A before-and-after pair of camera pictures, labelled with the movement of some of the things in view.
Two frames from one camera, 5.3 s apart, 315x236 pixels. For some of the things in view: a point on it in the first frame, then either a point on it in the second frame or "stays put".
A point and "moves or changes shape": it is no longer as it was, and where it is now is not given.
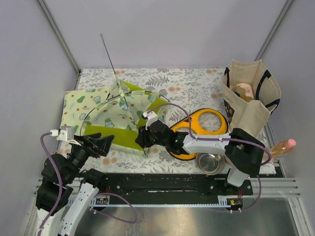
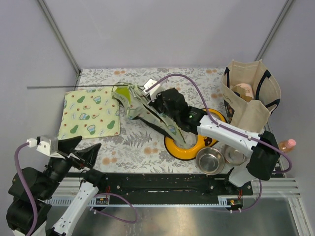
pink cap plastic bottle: [283, 147] stays put
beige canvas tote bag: [251, 93] stays put
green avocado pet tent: [118, 116] moves or changes shape
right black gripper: [142, 138] → [159, 96]
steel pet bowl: [210, 163] stays put
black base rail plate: [168, 184] stays put
